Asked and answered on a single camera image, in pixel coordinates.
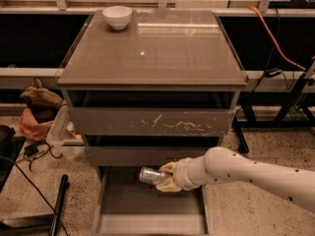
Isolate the grey bottom drawer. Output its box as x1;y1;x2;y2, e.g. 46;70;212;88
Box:
92;167;211;236

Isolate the orange cable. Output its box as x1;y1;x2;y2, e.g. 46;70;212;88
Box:
248;5;308;72

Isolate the brown cloth bag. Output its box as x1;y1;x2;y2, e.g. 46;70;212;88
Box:
20;78;63;123

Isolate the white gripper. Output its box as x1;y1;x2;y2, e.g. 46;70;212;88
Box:
157;158;194;193

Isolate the orange cloth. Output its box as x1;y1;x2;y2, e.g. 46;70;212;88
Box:
19;108;54;142

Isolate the grey drawer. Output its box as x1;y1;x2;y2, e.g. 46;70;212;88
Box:
67;90;236;138
86;136;220;166
92;167;211;236

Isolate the grey drawer cabinet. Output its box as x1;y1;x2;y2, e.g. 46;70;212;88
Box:
56;9;248;236

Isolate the white ceramic bowl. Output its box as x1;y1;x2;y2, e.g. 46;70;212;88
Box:
102;6;132;30

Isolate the grey top drawer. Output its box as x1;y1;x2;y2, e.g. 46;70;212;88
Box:
67;90;236;138

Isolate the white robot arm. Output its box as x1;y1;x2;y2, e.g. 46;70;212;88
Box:
157;147;315;212

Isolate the black floor cable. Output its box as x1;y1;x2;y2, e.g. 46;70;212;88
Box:
0;155;70;236

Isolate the black power adapter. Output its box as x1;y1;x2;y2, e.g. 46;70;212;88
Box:
25;144;38;156

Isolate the black table frame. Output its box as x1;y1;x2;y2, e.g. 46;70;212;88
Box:
232;61;315;153

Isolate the silver redbull can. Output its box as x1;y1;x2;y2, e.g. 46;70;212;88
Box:
139;167;168;186

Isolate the grey middle drawer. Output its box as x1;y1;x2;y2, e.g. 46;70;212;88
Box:
86;136;220;166

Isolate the black box left edge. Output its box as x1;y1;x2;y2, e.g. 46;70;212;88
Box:
0;125;26;192

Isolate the black metal leg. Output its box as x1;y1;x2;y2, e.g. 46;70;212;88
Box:
48;174;68;236

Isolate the clear plastic container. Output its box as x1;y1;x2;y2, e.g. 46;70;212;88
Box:
46;105;85;160

